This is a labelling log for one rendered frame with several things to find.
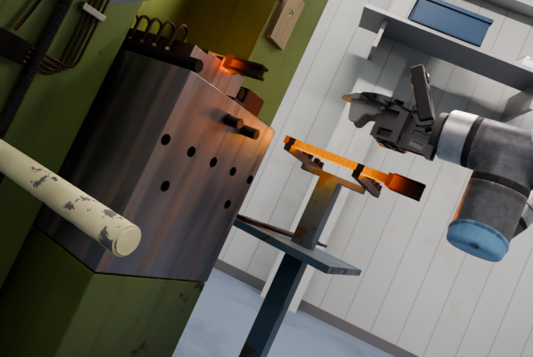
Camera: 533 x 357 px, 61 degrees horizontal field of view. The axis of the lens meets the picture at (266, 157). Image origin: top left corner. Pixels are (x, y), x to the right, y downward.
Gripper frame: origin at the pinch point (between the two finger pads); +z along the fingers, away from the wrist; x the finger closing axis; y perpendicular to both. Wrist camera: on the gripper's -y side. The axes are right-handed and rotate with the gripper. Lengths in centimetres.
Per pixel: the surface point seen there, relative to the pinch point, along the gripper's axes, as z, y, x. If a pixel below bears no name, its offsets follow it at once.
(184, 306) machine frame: 27, 60, 17
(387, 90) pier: 98, -89, 253
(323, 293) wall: 89, 80, 281
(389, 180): -3.7, 8.9, 32.4
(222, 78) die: 33.0, 4.3, 0.0
